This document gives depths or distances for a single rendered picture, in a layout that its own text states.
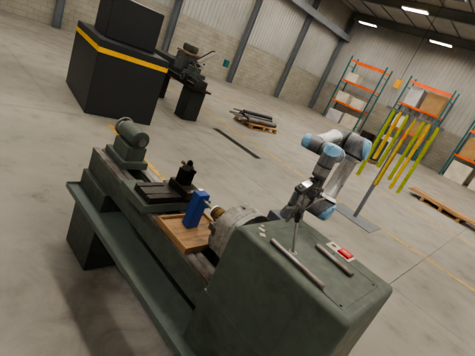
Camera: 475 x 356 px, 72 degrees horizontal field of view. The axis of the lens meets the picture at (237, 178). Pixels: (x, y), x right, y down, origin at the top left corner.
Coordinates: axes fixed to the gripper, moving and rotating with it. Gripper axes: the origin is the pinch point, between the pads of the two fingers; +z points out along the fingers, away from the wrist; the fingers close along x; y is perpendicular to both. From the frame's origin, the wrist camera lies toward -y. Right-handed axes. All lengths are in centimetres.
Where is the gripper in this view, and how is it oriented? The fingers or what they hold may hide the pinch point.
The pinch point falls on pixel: (298, 210)
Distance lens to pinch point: 163.7
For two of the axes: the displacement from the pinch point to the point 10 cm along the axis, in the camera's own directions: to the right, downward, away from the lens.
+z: -3.7, 8.6, 3.4
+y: 6.7, 0.0, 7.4
